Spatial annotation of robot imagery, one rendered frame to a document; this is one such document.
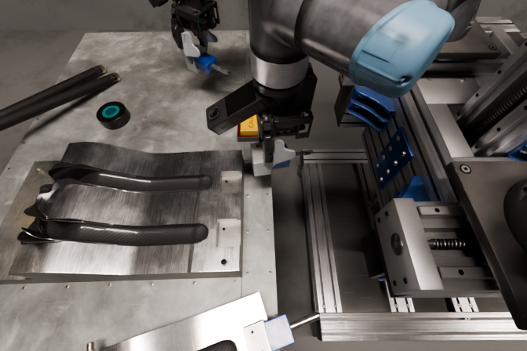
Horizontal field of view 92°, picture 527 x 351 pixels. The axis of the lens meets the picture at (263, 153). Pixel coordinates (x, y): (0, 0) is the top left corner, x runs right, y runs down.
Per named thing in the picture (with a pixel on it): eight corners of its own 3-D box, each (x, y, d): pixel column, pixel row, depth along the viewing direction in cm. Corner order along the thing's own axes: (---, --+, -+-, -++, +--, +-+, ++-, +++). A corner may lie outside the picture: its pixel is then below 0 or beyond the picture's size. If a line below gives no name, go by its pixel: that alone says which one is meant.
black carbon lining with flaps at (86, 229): (215, 177, 58) (207, 154, 50) (208, 251, 49) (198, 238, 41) (60, 180, 57) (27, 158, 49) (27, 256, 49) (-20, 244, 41)
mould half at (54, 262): (244, 168, 67) (240, 138, 56) (242, 277, 53) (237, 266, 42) (52, 172, 66) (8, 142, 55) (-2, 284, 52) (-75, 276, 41)
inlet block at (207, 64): (235, 75, 71) (233, 59, 66) (224, 86, 69) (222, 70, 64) (198, 59, 75) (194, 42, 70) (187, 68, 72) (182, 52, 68)
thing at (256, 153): (307, 149, 58) (312, 135, 53) (314, 168, 55) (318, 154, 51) (251, 157, 56) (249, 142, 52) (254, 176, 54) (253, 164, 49)
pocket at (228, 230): (241, 224, 54) (240, 218, 50) (241, 250, 51) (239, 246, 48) (219, 224, 54) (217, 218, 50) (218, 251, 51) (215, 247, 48)
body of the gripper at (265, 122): (308, 141, 43) (321, 88, 33) (259, 148, 43) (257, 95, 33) (297, 108, 48) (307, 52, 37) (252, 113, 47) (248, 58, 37)
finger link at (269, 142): (274, 168, 45) (274, 128, 38) (266, 169, 44) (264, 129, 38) (270, 150, 48) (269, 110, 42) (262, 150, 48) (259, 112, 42)
